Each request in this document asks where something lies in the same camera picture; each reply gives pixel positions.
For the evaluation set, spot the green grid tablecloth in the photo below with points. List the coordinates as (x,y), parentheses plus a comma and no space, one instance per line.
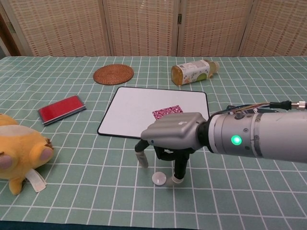
(96,155)

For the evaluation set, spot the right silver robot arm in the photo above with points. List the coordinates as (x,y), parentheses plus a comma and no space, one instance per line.
(263,134)

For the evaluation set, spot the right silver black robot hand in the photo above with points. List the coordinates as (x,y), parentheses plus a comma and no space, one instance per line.
(175,133)

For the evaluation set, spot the green tea plastic bottle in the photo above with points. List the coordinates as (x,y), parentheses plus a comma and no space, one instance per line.
(192,72)

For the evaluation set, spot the red patterned cloth square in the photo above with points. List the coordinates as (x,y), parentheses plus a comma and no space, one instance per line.
(168,111)

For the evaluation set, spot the red flat stamp pad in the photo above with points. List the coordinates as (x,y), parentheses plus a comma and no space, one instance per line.
(60,111)

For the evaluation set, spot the round woven rattan coaster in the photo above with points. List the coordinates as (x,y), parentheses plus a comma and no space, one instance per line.
(113,74)

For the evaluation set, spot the yellow duck plush toy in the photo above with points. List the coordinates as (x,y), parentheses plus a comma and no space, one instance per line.
(21,148)

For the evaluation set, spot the bamboo folding screen panel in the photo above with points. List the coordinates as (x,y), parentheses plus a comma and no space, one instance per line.
(213,26)
(275,26)
(141,26)
(60,26)

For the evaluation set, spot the brass screen hinge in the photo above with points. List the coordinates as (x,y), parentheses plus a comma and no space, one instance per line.
(179,18)

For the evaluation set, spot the dark patterned flat box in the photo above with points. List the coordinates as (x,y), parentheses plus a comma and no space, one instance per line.
(263,111)

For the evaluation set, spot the small white round disc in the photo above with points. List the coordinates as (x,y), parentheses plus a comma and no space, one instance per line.
(158,178)

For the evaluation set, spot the white board with black rim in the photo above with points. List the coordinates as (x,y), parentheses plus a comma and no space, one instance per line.
(129,112)

